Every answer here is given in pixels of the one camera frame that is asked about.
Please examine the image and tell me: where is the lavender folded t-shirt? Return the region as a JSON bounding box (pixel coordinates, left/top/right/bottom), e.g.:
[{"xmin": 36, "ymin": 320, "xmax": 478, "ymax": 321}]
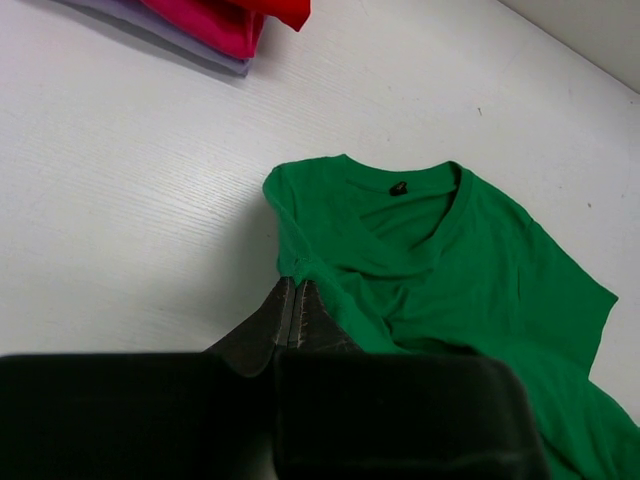
[{"xmin": 58, "ymin": 0, "xmax": 251, "ymax": 78}]

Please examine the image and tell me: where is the pink folded t-shirt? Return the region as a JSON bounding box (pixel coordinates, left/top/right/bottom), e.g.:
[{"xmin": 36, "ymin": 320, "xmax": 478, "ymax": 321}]
[{"xmin": 143, "ymin": 0, "xmax": 265, "ymax": 60}]

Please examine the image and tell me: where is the green t-shirt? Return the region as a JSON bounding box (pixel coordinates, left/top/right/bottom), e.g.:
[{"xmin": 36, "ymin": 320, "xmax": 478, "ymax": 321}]
[{"xmin": 263, "ymin": 155, "xmax": 639, "ymax": 479}]

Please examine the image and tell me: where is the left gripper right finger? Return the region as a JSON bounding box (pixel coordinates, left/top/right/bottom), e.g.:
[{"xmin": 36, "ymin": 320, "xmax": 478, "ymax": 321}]
[{"xmin": 287, "ymin": 280, "xmax": 362, "ymax": 353}]

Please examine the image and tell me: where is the red folded t-shirt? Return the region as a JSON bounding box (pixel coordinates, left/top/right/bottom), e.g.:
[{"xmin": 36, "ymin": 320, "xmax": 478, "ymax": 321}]
[{"xmin": 228, "ymin": 0, "xmax": 311, "ymax": 32}]

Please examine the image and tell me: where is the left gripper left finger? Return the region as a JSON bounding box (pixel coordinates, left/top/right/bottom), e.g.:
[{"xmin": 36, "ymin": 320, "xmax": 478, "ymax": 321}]
[{"xmin": 205, "ymin": 277, "xmax": 296, "ymax": 376}]

